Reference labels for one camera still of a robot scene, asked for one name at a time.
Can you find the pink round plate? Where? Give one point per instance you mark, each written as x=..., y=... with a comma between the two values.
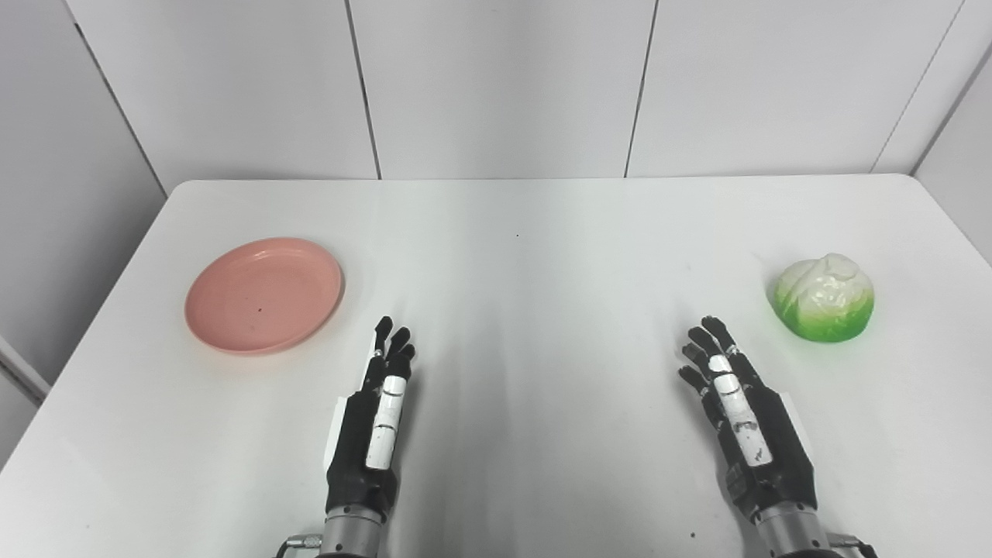
x=263, y=294

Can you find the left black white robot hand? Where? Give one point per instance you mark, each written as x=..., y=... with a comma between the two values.
x=353, y=449

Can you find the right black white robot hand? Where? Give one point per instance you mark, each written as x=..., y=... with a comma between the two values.
x=779, y=453

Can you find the green white toy cabbage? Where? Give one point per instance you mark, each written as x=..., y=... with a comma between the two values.
x=823, y=298

